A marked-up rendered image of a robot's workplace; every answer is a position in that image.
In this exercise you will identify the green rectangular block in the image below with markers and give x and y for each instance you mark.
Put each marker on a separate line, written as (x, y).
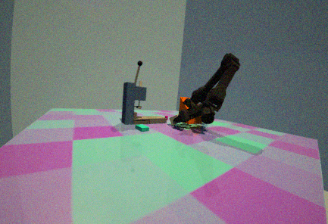
(142, 128)

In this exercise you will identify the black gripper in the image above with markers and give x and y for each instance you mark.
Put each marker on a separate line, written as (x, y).
(186, 115)

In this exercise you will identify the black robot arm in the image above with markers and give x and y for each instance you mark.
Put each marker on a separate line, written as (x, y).
(208, 96)

